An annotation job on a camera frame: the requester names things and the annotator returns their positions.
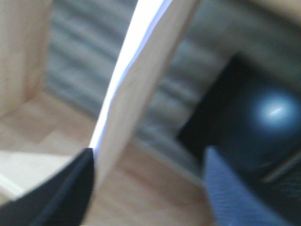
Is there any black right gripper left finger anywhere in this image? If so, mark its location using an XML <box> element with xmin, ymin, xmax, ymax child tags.
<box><xmin>0</xmin><ymin>148</ymin><xmax>95</xmax><ymax>226</ymax></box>

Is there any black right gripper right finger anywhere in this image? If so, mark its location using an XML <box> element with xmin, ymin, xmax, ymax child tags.
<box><xmin>205</xmin><ymin>146</ymin><xmax>288</xmax><ymax>226</ymax></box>

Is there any white paper sheet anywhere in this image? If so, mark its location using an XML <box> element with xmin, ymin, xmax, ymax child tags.
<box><xmin>89</xmin><ymin>0</ymin><xmax>171</xmax><ymax>155</ymax></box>

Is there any wooden shelf divider post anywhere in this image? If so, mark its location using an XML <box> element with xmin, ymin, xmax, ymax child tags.
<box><xmin>94</xmin><ymin>0</ymin><xmax>199</xmax><ymax>186</ymax></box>

